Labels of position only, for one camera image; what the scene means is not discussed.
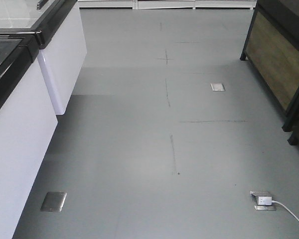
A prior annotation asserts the far white chest freezer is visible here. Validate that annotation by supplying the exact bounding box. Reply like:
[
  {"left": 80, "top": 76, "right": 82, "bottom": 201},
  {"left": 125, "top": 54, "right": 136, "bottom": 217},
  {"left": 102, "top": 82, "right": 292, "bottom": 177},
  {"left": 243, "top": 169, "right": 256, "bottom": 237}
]
[{"left": 0, "top": 0, "right": 87, "bottom": 115}]

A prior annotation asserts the wooden black-framed display stand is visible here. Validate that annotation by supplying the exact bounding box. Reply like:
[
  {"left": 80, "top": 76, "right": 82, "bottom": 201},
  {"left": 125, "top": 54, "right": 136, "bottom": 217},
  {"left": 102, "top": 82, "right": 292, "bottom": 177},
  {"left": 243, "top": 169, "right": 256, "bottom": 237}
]
[{"left": 240, "top": 0, "right": 299, "bottom": 131}]

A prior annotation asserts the white power cable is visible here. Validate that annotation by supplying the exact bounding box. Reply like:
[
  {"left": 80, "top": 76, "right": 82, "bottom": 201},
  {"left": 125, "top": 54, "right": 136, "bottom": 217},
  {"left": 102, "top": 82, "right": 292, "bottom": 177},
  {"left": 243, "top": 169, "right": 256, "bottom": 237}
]
[{"left": 271, "top": 200, "right": 299, "bottom": 232}]

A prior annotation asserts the steel floor socket cover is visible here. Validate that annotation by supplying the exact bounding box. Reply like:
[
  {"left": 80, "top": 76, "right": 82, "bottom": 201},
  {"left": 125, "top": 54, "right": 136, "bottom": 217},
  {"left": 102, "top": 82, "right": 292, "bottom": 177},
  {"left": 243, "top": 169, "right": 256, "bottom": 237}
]
[
  {"left": 40, "top": 192, "right": 67, "bottom": 212},
  {"left": 210, "top": 83, "right": 226, "bottom": 92}
]

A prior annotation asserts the steel floor socket cover left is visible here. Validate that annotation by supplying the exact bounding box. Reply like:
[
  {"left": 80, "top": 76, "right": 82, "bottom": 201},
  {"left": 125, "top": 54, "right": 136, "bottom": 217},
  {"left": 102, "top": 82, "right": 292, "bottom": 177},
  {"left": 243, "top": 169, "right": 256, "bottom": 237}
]
[{"left": 40, "top": 192, "right": 67, "bottom": 212}]

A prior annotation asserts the white base shelf row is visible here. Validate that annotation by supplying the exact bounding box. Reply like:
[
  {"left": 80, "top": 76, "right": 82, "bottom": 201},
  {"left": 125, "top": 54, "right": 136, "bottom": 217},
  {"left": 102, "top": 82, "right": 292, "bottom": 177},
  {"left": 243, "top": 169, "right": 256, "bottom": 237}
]
[{"left": 78, "top": 0, "right": 257, "bottom": 9}]

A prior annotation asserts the open steel floor socket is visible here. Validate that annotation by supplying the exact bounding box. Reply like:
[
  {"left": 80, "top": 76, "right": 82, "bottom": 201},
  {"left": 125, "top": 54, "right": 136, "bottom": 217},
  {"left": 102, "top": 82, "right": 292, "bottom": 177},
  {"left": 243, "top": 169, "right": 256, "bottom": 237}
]
[{"left": 249, "top": 191, "right": 276, "bottom": 211}]

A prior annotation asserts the white power adapter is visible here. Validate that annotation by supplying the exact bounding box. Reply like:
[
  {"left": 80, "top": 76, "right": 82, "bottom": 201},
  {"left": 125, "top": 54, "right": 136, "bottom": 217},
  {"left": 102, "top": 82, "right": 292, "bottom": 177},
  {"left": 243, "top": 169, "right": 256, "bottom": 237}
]
[{"left": 256, "top": 196, "right": 273, "bottom": 206}]

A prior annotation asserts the white chest freezer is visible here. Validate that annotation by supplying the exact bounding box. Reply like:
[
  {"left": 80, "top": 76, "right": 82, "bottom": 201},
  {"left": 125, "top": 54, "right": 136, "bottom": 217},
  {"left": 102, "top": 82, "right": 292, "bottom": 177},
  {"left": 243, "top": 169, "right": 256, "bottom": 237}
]
[
  {"left": 0, "top": 35, "right": 57, "bottom": 239},
  {"left": 0, "top": 0, "right": 87, "bottom": 115}
]

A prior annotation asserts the steel floor socket cover far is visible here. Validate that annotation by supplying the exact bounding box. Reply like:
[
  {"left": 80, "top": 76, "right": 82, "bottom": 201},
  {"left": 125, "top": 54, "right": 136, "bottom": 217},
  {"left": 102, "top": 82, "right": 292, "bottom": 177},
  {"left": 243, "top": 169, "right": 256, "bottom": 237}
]
[{"left": 210, "top": 83, "right": 226, "bottom": 92}]

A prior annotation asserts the near white chest freezer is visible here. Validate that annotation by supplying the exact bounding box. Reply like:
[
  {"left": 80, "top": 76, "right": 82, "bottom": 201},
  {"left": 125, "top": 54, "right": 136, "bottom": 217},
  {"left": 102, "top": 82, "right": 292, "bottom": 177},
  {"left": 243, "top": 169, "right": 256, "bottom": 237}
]
[{"left": 0, "top": 35, "right": 57, "bottom": 239}]

